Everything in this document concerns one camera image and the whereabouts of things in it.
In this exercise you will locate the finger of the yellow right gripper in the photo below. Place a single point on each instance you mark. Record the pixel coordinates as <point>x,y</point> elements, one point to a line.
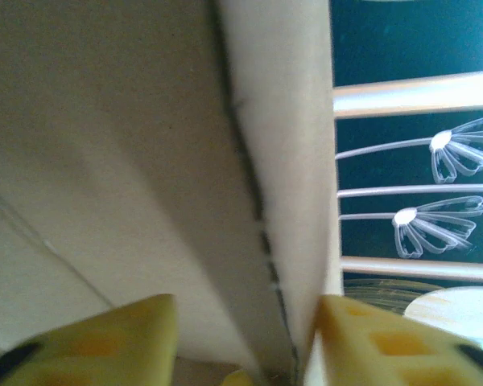
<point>239,380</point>

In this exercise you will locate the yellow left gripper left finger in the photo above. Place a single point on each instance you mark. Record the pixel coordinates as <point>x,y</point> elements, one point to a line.
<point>145,354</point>

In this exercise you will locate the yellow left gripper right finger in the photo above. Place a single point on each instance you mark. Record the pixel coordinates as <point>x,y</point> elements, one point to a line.
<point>346,362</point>

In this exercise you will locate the brown cardboard paper box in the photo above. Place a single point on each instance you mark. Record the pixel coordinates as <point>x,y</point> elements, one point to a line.
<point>125,140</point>

